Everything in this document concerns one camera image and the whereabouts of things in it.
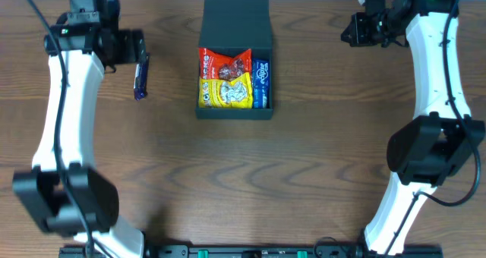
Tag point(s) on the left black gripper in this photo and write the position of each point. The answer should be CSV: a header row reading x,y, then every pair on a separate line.
x,y
137,46

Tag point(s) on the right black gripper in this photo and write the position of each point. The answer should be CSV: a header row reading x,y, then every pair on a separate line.
x,y
359,28

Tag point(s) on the dark purple snack bar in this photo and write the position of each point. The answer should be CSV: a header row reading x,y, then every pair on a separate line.
x,y
140,80

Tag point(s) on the red Hacks candy bag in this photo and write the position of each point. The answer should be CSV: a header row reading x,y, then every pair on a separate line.
x,y
214,66

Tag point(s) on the yellow Hacks candy bag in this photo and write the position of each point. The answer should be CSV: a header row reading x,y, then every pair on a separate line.
x,y
235,94

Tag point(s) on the dark green box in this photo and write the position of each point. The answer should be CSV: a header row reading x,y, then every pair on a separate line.
x,y
229,27

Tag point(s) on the blue Eclipse mint box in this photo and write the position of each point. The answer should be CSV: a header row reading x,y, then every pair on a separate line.
x,y
260,73

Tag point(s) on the blue Oreo cookie pack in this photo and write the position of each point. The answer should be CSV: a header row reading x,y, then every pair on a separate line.
x,y
260,97

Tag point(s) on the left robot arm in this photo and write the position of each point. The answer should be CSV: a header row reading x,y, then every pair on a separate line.
x,y
63,193

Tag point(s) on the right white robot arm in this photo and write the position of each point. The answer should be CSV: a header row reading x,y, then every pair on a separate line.
x,y
442,135

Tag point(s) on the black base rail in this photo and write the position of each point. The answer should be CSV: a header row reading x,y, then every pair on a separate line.
x,y
325,251

